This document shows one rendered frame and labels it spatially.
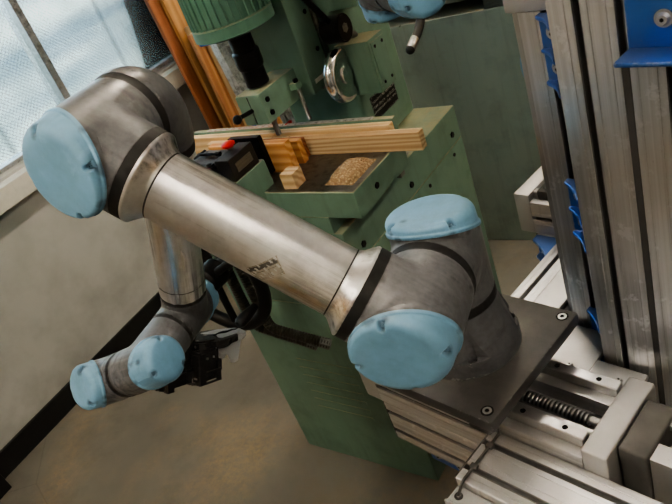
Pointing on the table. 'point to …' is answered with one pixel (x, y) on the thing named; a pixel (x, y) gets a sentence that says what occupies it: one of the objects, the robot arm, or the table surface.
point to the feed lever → (332, 25)
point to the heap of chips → (350, 171)
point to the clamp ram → (257, 148)
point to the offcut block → (292, 177)
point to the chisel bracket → (269, 98)
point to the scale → (293, 124)
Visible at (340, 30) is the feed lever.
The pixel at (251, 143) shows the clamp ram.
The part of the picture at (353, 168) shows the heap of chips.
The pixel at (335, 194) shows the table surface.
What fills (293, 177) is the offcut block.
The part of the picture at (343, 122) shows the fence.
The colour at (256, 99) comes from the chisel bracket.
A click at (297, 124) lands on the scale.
